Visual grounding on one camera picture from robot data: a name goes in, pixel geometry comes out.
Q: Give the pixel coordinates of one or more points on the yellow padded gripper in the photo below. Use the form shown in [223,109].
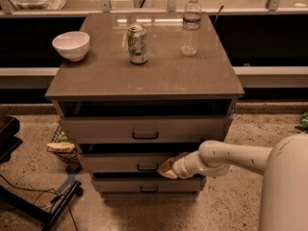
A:
[180,168]

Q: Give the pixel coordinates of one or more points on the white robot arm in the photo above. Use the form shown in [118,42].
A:
[284,167]

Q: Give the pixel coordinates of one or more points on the grey drawer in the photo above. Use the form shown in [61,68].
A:
[144,130]
[130,157]
[113,183]

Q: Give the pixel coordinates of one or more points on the white bowl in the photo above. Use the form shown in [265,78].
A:
[73,46]

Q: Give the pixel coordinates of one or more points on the black stand left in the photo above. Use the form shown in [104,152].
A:
[47,219]

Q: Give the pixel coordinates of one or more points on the green white soda can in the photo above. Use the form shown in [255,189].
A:
[137,44]

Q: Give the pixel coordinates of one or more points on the grey drawer cabinet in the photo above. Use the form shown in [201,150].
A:
[169,84]

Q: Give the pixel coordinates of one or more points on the clear plastic water bottle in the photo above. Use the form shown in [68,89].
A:
[191,27]

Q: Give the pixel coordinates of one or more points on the green snack bags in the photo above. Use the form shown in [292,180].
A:
[303,123]

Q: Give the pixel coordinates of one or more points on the wire basket with snacks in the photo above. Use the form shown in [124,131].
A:
[62,148]

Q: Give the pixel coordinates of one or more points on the black chair base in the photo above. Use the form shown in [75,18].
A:
[9,142]

